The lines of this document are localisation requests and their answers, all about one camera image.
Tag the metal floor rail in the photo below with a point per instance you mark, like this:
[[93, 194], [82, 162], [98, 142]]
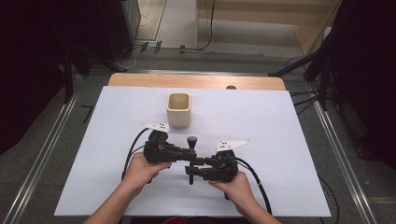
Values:
[[46, 149], [339, 155]]

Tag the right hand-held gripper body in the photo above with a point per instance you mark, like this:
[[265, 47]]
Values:
[[222, 168]]

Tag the black cabinet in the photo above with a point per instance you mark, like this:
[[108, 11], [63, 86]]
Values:
[[120, 28]]

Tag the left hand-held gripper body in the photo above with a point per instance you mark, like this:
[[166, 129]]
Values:
[[158, 152]]

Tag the white table mat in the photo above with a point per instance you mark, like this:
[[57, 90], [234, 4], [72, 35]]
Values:
[[264, 124]]

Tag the black makeup brush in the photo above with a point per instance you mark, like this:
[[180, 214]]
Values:
[[192, 140]]

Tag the person's right hand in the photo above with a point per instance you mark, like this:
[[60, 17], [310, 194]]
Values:
[[238, 189]]

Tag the beige square cup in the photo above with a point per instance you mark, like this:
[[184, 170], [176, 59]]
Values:
[[178, 115]]

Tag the person's red clothing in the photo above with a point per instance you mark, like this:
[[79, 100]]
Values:
[[176, 220]]

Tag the light wooden shelf unit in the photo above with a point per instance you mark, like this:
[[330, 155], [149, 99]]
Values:
[[308, 34]]

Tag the black metal stand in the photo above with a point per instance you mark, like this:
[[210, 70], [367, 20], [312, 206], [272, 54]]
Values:
[[323, 81], [67, 77]]

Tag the wooden table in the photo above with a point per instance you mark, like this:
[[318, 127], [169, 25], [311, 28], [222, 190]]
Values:
[[186, 81]]

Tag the small dark floor plug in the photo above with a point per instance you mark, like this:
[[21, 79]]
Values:
[[182, 48]]

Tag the black hex key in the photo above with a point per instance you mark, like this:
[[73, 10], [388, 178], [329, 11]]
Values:
[[88, 112]]

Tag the person's left hand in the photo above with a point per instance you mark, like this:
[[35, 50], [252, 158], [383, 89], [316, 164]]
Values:
[[141, 175]]

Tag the dark curtain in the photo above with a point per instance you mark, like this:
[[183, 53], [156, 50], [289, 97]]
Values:
[[31, 62], [370, 77]]

